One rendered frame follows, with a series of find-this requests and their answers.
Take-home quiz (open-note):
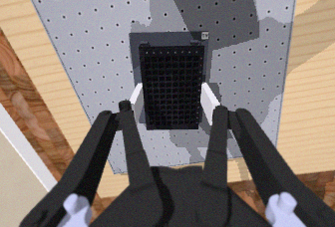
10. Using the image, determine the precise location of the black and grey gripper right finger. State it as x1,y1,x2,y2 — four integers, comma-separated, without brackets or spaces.
195,83,335,227

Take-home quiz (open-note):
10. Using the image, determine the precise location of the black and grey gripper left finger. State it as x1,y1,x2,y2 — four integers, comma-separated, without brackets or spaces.
19,84,164,227

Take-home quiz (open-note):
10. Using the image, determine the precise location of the black well plate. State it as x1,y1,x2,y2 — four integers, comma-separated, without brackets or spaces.
139,45,204,130

